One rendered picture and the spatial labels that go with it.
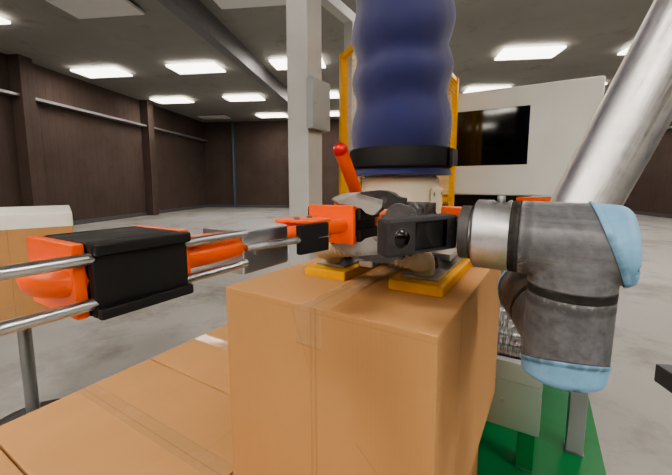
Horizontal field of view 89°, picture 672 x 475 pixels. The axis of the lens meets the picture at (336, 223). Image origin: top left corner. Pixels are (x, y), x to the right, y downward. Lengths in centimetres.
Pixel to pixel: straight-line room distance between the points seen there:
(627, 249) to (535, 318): 12
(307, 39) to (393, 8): 160
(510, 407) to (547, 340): 81
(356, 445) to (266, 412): 19
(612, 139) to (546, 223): 20
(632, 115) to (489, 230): 26
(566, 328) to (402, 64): 51
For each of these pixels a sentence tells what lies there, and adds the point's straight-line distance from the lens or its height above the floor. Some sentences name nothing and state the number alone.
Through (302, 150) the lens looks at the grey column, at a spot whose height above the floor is 134.
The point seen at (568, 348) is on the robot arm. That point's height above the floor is 95.
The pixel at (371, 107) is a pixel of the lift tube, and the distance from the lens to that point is 73.
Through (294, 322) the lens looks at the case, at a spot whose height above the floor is 91.
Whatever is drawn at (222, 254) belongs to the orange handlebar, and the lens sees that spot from 33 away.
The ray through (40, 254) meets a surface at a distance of 32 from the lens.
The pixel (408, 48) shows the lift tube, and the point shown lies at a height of 139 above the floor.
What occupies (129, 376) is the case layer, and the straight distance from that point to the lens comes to 132.
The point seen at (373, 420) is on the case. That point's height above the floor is 80.
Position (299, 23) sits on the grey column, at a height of 209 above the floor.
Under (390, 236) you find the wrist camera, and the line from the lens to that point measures 41.
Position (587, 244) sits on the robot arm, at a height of 107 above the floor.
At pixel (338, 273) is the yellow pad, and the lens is 68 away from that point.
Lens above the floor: 114
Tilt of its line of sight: 7 degrees down
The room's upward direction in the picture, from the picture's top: straight up
